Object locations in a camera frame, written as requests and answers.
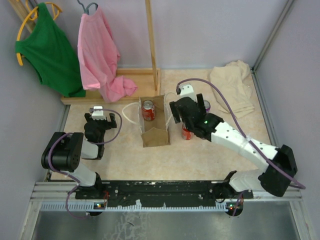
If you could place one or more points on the aluminium frame rail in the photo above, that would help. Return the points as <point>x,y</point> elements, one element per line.
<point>60,195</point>

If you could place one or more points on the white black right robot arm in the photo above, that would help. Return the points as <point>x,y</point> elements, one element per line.
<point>276,166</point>

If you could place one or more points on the grey clothes hanger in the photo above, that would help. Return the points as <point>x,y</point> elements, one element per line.
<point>86,9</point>

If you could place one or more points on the yellow clothes hanger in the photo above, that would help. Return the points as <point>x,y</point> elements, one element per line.
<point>34,14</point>

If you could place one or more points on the wooden clothes rack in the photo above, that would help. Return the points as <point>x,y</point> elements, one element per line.
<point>143,82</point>

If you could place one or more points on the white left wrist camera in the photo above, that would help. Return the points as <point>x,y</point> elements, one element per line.
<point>97,113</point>

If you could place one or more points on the green tank top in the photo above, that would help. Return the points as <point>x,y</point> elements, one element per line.
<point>50,53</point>

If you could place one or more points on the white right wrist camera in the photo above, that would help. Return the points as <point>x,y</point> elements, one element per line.
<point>186,91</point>

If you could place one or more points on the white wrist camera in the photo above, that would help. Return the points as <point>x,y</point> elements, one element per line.
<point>186,91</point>
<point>97,113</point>

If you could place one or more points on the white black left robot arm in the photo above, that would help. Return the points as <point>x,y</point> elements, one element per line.
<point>64,151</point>

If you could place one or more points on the beige folded cloth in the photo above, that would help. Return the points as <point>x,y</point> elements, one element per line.
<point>229,80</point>

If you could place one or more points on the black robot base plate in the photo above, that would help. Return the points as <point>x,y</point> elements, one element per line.
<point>125,193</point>

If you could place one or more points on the canvas bag with rope handles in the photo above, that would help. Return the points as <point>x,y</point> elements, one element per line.
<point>154,133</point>

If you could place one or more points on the red Coke can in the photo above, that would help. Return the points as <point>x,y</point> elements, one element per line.
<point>185,133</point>
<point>148,110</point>

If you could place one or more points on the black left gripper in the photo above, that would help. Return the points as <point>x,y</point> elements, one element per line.
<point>109,124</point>

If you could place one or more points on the purple Fanta soda can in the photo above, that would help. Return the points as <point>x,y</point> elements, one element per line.
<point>207,106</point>

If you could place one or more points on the pink t-shirt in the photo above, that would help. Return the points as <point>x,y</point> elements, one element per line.
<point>98,57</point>

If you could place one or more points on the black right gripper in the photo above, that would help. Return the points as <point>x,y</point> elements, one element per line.
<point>175,114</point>

